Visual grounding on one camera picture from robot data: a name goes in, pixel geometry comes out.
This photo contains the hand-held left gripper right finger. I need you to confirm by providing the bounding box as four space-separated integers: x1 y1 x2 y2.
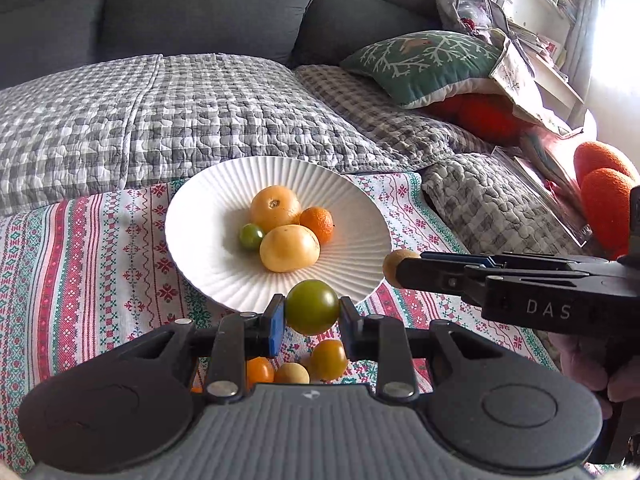
338 296 508 403

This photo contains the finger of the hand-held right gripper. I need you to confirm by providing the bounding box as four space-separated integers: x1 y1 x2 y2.
420 251 618 268
395 257 591 306

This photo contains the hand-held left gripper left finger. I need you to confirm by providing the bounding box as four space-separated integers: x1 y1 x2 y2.
115 294 287 405

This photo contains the yellow-orange cherry tomato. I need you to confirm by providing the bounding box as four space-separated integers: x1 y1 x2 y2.
311 339 349 382

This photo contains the green tomato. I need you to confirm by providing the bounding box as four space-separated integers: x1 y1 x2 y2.
284 280 341 337
238 223 266 252

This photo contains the tan longan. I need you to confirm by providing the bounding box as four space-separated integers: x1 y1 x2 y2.
382 249 422 288
274 362 311 386

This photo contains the pale yellow round fruit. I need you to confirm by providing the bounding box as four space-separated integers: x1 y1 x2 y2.
259 225 321 274

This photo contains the white ribbed plate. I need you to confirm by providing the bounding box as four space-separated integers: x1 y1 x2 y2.
165 156 393 313

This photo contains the small mandarin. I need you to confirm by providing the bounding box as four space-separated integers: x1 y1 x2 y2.
299 206 334 246

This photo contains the large orange-yellow round fruit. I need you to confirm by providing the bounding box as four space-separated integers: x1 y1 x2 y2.
250 185 303 233

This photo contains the person's right hand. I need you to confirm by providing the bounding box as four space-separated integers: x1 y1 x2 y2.
550 332 640 418

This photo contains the grey checked quilted throw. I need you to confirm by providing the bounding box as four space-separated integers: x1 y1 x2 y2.
421 152 593 261

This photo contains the pile of magazines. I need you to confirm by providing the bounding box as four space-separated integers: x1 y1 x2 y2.
492 127 593 248

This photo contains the fine-check grey quilt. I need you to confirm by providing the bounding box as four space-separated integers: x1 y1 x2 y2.
295 64 498 171

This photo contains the printed paper sheet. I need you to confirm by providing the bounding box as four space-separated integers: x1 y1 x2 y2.
490 37 583 136

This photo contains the red green patterned tablecloth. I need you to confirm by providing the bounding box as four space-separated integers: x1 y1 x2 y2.
0 172 558 476

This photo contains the green pillow white branch print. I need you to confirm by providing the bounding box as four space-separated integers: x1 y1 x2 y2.
340 31 506 110

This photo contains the grey curtain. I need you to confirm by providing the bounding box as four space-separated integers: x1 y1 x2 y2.
567 0 608 126

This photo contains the large grey checked quilt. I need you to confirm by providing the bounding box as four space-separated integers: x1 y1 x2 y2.
0 54 401 213

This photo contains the grey printed bag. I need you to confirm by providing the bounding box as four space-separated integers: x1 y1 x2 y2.
434 0 511 46

